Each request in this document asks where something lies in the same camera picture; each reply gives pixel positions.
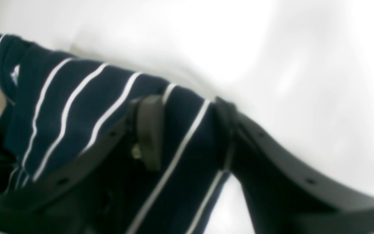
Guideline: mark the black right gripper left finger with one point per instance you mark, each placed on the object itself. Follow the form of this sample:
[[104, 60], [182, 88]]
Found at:
[[88, 195]]

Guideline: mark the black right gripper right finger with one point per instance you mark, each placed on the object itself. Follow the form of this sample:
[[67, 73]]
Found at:
[[283, 194]]

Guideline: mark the navy white striped T-shirt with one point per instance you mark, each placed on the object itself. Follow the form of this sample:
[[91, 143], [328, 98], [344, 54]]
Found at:
[[59, 105]]

